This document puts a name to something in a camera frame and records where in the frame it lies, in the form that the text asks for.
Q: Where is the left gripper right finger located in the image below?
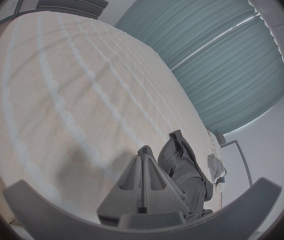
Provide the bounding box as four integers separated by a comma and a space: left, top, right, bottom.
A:
143, 157, 189, 220

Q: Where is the pile of clothes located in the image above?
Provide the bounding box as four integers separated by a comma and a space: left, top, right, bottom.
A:
207, 153, 228, 192

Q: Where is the bed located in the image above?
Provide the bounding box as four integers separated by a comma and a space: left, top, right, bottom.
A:
0, 10, 252, 228

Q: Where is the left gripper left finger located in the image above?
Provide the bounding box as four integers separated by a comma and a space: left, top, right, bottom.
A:
97, 156, 141, 219

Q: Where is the grey bedside table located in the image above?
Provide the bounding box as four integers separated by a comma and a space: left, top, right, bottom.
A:
207, 126, 226, 146

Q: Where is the blue-green curtain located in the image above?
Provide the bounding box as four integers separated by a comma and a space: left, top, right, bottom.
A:
114, 0, 259, 69
171, 15, 284, 134

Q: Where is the white printed pillow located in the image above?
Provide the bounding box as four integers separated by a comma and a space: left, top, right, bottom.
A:
207, 130, 224, 164

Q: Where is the black T-shirt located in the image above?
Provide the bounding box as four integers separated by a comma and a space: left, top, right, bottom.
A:
137, 130, 214, 222

